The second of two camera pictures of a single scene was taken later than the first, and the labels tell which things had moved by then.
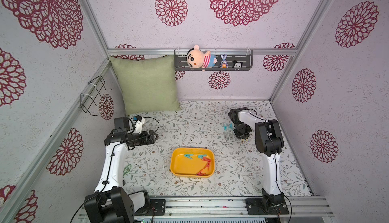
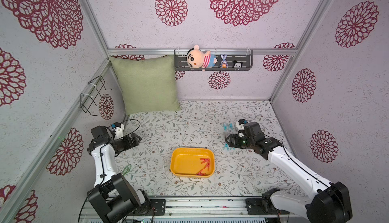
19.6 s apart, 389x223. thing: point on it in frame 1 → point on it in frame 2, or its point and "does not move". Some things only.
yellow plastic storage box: [192, 162] does not move
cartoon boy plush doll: [196, 58] does not move
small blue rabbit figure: [224, 63] does not move
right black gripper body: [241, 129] → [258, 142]
